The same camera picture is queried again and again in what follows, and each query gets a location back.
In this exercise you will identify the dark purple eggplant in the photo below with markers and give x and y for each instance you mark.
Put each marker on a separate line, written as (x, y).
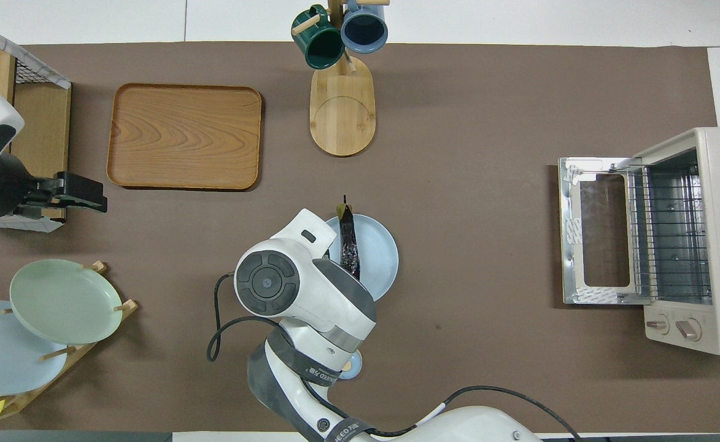
(348, 245)

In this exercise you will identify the light blue serving plate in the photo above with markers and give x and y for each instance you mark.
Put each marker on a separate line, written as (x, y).
(378, 258)

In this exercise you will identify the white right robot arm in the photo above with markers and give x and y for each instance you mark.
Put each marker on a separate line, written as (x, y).
(298, 301)

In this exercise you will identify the beige oven knob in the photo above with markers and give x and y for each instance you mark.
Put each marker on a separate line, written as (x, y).
(658, 325)
(688, 330)

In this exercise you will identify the two-tier wooden shelf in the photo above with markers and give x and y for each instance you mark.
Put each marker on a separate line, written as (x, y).
(43, 135)

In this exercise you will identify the pale green plate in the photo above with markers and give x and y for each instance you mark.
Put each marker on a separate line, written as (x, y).
(65, 301)

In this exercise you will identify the rectangular wooden tray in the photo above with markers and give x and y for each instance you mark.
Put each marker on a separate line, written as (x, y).
(181, 135)

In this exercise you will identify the wooden plate rack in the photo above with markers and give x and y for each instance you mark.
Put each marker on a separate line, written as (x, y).
(129, 306)

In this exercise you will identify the grey white cloth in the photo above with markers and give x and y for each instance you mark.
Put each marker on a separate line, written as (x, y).
(28, 57)

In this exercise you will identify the light blue racked plate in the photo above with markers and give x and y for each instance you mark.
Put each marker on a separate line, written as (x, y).
(3, 356)

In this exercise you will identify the wooden mug tree stand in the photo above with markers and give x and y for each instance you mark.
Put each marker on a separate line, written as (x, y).
(341, 123)

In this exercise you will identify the dark green mug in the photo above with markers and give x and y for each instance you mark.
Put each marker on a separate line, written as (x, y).
(323, 52)

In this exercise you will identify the small blue lidded jar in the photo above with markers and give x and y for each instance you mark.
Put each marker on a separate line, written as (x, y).
(355, 366)

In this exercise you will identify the blue mug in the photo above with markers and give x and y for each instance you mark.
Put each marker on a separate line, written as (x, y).
(364, 31)

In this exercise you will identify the brown table mat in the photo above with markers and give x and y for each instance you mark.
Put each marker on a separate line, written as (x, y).
(488, 92)

